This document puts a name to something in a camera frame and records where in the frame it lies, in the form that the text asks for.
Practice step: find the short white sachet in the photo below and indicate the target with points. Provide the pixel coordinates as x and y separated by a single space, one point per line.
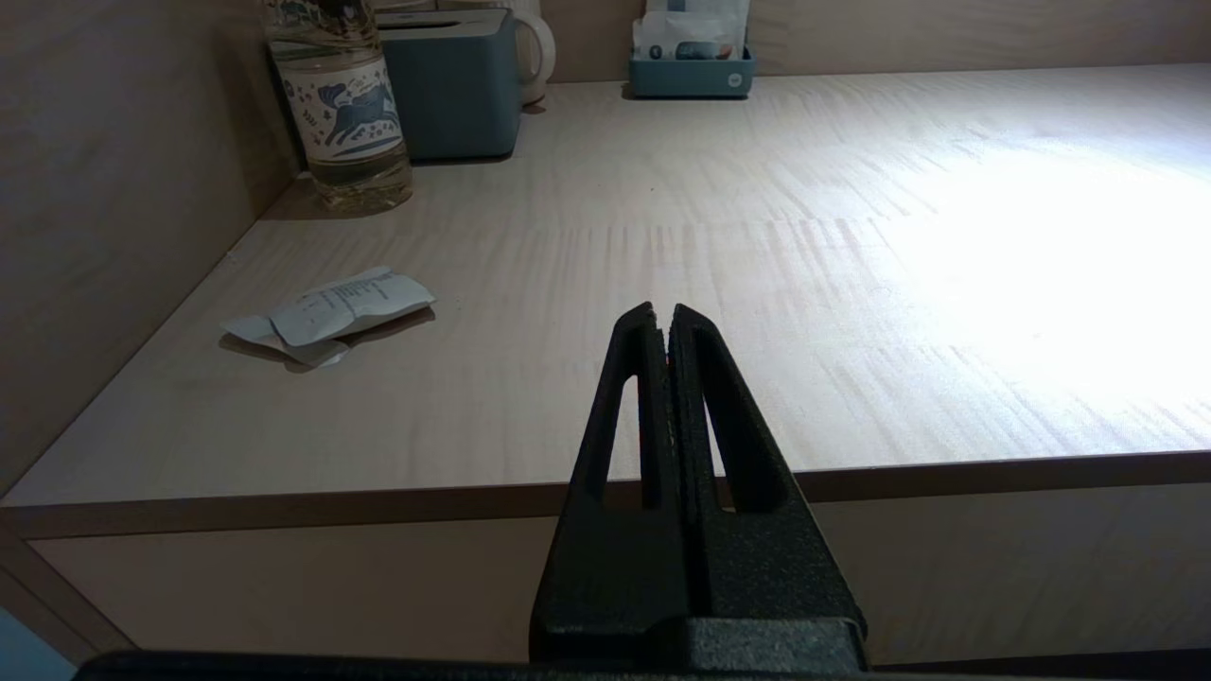
662 38

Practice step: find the clear plastic water bottle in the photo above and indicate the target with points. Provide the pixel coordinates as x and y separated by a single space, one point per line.
350 113

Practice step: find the grey tissue box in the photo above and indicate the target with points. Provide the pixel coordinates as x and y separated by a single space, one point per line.
454 85

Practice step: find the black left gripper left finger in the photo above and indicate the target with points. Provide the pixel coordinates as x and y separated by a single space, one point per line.
615 567

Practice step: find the small grey sachet tray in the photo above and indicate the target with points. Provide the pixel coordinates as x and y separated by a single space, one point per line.
691 78

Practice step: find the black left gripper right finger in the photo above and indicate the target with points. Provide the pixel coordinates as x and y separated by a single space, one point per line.
757 567

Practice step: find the crumpled white paper wrapper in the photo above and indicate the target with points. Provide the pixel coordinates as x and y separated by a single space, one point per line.
331 307

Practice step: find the white mug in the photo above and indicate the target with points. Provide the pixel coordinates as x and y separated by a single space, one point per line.
539 66

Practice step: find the wooden backsplash board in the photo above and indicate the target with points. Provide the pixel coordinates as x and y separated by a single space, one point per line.
946 33
114 189

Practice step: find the wooden cabinet front panel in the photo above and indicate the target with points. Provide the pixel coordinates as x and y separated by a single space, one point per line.
284 586

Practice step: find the tall white sachet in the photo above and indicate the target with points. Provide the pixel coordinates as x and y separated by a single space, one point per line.
719 19

